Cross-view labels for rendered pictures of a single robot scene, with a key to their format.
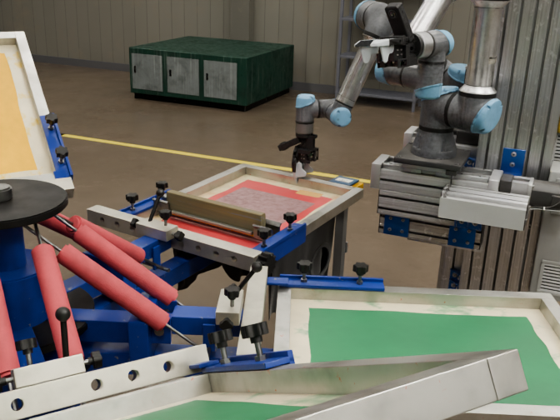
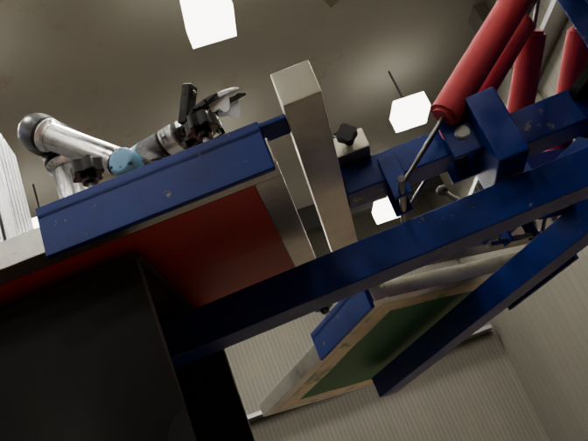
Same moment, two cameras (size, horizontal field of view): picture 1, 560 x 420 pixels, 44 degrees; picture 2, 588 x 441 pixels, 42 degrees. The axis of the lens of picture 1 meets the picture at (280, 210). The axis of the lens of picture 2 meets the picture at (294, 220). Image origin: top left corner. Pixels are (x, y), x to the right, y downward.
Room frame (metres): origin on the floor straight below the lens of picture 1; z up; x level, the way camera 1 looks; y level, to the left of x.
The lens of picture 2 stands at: (2.70, 1.29, 0.51)
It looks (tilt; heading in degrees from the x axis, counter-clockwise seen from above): 24 degrees up; 239
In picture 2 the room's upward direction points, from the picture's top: 22 degrees counter-clockwise
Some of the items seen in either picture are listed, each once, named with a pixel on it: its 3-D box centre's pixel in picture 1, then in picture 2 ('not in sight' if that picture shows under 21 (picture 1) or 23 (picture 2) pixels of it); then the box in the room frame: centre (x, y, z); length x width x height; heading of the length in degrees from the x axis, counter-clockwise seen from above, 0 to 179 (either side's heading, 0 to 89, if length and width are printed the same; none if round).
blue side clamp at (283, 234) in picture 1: (277, 245); not in sight; (2.10, 0.01, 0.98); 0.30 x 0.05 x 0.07; 149
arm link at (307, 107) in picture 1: (306, 108); not in sight; (2.75, -0.09, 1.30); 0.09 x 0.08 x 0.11; 104
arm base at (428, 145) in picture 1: (435, 139); not in sight; (2.31, -0.52, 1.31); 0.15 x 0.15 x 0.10
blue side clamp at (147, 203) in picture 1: (148, 210); (159, 196); (2.39, 0.48, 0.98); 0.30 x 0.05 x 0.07; 149
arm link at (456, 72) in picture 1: (461, 82); not in sight; (2.77, -0.70, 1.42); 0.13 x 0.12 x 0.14; 14
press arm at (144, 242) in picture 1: (145, 247); (394, 170); (1.97, 0.41, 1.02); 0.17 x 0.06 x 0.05; 149
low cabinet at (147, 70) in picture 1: (214, 70); not in sight; (9.53, 0.95, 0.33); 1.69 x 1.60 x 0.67; 68
